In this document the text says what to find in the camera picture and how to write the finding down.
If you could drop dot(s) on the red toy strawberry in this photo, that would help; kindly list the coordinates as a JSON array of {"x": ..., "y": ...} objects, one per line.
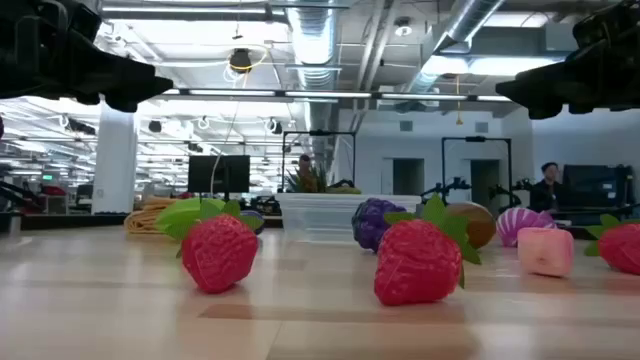
[
  {"x": 622, "y": 247},
  {"x": 220, "y": 255},
  {"x": 417, "y": 265}
]

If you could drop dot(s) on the purple toy grapes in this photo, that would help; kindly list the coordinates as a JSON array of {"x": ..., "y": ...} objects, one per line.
[{"x": 372, "y": 225}]

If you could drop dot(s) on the black ceiling dome lamp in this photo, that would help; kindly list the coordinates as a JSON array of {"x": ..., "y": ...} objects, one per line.
[{"x": 240, "y": 60}]

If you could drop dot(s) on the brown toy kiwi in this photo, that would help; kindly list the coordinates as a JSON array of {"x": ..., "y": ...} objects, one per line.
[{"x": 482, "y": 227}]

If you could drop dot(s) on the ceiling light rail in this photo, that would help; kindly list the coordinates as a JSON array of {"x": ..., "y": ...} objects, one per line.
[{"x": 325, "y": 94}]

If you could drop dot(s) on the potted succulent plant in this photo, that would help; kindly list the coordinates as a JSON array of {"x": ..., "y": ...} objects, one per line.
[{"x": 310, "y": 182}]

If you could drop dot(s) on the pink squishy toy cube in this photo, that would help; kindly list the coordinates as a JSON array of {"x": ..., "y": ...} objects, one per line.
[{"x": 545, "y": 252}]

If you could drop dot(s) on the black background robot arm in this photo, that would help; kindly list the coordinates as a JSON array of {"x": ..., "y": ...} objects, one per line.
[
  {"x": 445, "y": 189},
  {"x": 510, "y": 190}
]

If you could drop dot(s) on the silver ceiling duct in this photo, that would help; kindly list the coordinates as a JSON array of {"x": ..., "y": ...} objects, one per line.
[
  {"x": 315, "y": 40},
  {"x": 465, "y": 25}
]

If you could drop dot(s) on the person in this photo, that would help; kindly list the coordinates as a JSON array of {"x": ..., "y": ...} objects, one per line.
[
  {"x": 305, "y": 162},
  {"x": 547, "y": 192}
]

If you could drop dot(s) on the white pillar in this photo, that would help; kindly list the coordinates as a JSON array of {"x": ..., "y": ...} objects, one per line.
[{"x": 115, "y": 160}]

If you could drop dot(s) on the black background rig frame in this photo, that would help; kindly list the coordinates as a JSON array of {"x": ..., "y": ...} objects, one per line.
[
  {"x": 320, "y": 133},
  {"x": 475, "y": 139}
]

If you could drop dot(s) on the purple white striped toy onion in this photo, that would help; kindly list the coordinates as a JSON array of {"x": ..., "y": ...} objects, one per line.
[{"x": 522, "y": 222}]

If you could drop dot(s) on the purple toy eggplant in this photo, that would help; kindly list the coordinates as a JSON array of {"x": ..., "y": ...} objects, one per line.
[{"x": 256, "y": 219}]

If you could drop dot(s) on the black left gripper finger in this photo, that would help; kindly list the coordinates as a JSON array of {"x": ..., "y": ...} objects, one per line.
[
  {"x": 120, "y": 80},
  {"x": 121, "y": 105}
]

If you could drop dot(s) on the folded orange cloth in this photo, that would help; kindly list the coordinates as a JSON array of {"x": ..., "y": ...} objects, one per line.
[{"x": 142, "y": 220}]

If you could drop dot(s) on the clear plastic tupperware container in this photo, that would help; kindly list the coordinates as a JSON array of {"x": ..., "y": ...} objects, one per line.
[{"x": 320, "y": 220}]

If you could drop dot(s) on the black aluminium table frame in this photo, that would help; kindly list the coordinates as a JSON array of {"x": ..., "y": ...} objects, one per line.
[{"x": 75, "y": 221}]

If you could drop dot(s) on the black background monitor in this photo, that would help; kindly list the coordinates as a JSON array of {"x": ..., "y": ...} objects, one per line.
[
  {"x": 220, "y": 174},
  {"x": 595, "y": 185}
]

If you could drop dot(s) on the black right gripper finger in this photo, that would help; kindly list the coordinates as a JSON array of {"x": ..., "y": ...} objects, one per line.
[
  {"x": 542, "y": 112},
  {"x": 550, "y": 85}
]

